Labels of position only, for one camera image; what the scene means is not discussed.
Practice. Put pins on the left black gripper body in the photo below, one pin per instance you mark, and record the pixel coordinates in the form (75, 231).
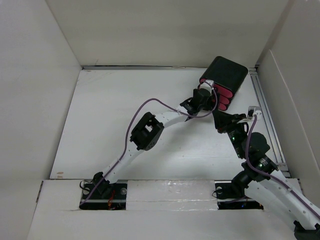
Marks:
(208, 105)

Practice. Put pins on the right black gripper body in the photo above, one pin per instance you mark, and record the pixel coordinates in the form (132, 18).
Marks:
(230, 125)

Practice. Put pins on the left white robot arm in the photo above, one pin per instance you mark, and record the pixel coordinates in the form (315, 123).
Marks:
(146, 133)

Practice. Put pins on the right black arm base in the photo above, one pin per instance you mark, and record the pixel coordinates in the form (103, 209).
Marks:
(228, 199)

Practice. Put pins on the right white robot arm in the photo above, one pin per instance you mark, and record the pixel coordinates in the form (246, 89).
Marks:
(261, 180)

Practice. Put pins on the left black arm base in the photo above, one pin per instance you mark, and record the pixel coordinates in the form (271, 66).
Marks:
(115, 200)

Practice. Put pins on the black drawer cabinet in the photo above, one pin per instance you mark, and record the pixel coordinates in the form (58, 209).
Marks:
(226, 73)

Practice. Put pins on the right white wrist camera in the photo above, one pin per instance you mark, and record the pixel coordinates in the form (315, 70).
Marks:
(254, 112)

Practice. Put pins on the aluminium rail right side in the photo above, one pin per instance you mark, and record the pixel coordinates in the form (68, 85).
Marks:
(271, 131)

